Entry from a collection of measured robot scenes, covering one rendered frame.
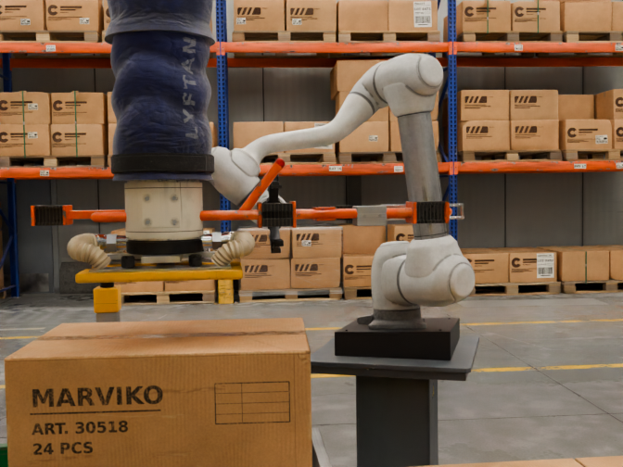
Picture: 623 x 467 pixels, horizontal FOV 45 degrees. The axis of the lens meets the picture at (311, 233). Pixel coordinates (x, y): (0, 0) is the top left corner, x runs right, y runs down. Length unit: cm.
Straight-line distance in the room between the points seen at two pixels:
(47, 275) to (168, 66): 891
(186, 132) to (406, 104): 83
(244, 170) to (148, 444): 87
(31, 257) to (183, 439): 901
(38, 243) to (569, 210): 719
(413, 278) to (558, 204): 873
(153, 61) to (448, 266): 106
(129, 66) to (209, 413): 73
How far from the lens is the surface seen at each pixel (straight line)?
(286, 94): 1021
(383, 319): 242
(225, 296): 876
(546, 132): 952
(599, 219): 1120
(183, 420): 155
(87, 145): 904
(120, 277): 158
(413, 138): 225
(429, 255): 223
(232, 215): 167
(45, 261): 1044
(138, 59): 164
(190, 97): 164
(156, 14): 164
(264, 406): 154
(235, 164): 213
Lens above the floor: 126
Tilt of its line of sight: 3 degrees down
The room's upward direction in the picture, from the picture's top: 1 degrees counter-clockwise
